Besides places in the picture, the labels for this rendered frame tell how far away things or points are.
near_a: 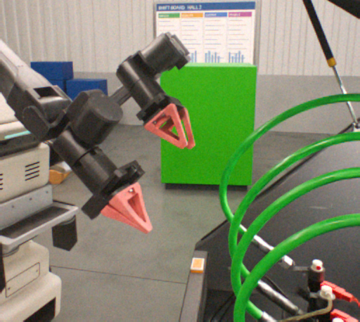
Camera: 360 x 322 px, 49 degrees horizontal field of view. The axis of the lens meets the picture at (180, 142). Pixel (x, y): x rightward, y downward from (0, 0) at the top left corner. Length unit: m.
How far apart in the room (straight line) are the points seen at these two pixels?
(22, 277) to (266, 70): 6.27
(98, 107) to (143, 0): 6.97
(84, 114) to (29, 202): 0.62
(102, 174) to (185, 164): 3.49
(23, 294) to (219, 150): 3.03
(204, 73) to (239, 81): 0.35
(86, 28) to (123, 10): 0.81
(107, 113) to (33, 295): 0.80
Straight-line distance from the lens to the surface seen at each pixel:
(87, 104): 0.59
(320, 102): 0.69
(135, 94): 0.76
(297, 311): 0.74
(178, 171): 4.12
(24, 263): 1.27
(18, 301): 1.27
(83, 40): 7.91
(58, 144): 0.64
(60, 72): 7.13
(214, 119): 3.97
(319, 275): 0.79
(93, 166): 0.62
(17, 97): 0.68
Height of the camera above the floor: 1.50
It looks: 14 degrees down
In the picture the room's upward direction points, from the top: straight up
